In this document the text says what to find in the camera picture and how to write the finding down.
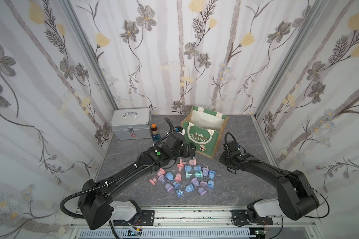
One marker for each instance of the brown bottle orange cap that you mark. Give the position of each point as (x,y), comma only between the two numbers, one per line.
(154,129)

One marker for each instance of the green burlap canvas bag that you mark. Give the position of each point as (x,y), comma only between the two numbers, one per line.
(204,128)

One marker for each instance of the blue hourglass front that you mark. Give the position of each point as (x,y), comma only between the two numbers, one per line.
(181,192)

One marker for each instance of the teal hourglass middle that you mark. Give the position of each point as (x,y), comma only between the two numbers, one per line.
(197,174)

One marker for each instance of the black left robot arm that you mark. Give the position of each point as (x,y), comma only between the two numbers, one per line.
(96,204)

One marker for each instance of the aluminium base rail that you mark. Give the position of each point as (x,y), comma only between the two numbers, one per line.
(219,222)

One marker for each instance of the purple hourglass front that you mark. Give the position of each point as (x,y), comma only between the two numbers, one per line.
(196,185)

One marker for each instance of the silver metal case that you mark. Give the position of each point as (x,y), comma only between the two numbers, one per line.
(129,124)

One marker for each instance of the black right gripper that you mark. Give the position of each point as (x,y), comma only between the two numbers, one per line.
(226,159)

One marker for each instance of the blue hourglass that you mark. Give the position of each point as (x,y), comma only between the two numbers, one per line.
(210,184)
(181,192)

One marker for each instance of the aluminium corner frame post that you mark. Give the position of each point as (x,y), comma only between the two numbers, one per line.
(88,50)

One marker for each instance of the purple hourglass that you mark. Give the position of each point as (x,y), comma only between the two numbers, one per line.
(196,185)
(204,172)

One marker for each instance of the pink hourglass near bag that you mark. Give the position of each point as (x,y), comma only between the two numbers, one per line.
(185,161)

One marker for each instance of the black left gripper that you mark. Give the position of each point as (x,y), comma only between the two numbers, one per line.
(190,150)

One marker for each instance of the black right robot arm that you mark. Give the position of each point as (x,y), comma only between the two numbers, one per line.
(296,198)

